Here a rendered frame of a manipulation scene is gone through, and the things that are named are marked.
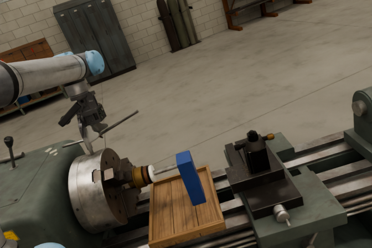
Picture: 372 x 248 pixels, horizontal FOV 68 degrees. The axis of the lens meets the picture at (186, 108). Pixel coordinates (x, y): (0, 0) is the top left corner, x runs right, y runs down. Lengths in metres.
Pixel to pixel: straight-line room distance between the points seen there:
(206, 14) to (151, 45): 1.76
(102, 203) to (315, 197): 0.75
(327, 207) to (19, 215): 0.99
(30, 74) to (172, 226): 0.80
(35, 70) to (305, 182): 0.97
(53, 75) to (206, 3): 7.49
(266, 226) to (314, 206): 0.18
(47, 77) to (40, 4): 6.97
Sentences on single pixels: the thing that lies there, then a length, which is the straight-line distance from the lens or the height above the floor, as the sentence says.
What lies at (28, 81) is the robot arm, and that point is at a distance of 0.68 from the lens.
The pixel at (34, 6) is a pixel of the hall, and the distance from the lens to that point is 7.70.
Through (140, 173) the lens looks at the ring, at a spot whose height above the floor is 1.11.
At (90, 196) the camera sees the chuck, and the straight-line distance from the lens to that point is 1.07.
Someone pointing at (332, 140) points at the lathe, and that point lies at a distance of 1.46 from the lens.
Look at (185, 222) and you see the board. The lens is 1.19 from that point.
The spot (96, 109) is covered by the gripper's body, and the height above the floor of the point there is 1.42.
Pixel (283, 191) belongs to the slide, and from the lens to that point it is 1.08.
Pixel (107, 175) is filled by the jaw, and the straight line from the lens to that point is 1.07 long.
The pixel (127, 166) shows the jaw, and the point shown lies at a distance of 1.22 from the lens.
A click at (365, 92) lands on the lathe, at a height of 1.15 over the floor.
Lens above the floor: 1.74
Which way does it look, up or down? 25 degrees down
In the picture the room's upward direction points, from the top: 19 degrees counter-clockwise
